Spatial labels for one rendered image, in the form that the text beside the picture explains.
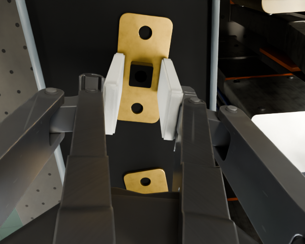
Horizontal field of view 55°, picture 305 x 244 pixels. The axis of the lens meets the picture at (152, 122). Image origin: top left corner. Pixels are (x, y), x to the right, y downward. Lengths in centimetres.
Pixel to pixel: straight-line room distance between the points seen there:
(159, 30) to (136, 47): 2
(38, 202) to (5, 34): 48
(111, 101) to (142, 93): 8
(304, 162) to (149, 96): 21
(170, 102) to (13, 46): 62
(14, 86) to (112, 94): 64
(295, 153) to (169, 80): 22
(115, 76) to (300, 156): 26
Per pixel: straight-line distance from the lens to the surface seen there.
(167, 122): 16
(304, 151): 37
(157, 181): 28
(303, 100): 37
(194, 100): 15
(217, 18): 22
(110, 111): 16
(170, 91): 16
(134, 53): 22
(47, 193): 93
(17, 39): 75
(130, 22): 22
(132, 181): 28
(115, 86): 16
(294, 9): 34
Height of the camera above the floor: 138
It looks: 63 degrees down
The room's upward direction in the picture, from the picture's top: 176 degrees clockwise
